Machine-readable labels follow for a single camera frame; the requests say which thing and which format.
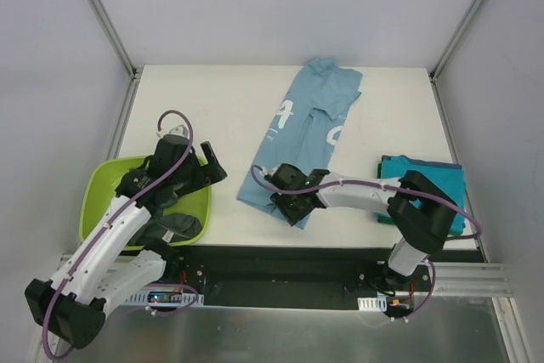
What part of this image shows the light blue t-shirt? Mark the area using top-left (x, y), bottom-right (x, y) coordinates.
top-left (235, 56), bottom-right (365, 230)

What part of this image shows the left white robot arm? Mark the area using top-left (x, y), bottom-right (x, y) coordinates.
top-left (25, 133), bottom-right (227, 349)

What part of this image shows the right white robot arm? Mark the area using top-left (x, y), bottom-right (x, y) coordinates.
top-left (264, 163), bottom-right (456, 291)

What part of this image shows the dark grey t-shirt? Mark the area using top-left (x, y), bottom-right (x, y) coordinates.
top-left (115, 156), bottom-right (202, 247)

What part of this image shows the green plastic basket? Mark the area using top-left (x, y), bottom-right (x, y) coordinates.
top-left (79, 156), bottom-right (212, 247)

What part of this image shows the folded teal t-shirt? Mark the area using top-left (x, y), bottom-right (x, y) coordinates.
top-left (377, 155), bottom-right (466, 209)

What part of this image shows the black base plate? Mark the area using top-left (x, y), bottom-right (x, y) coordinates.
top-left (131, 245), bottom-right (433, 309)

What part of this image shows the left white cable duct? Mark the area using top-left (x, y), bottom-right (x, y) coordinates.
top-left (122, 290), bottom-right (204, 308)

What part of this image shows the white cable duct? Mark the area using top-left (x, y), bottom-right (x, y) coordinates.
top-left (357, 297), bottom-right (388, 313)
top-left (122, 290), bottom-right (204, 308)

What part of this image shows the right white cable duct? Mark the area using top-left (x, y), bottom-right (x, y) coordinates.
top-left (357, 297), bottom-right (388, 313)

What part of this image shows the left aluminium frame post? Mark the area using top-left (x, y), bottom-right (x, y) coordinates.
top-left (87, 0), bottom-right (139, 80)

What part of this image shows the aluminium frame post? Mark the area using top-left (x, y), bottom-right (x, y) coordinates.
top-left (429, 0), bottom-right (487, 83)
top-left (87, 0), bottom-right (139, 80)

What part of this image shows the right aluminium frame post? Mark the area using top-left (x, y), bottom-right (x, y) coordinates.
top-left (429, 0), bottom-right (487, 83)

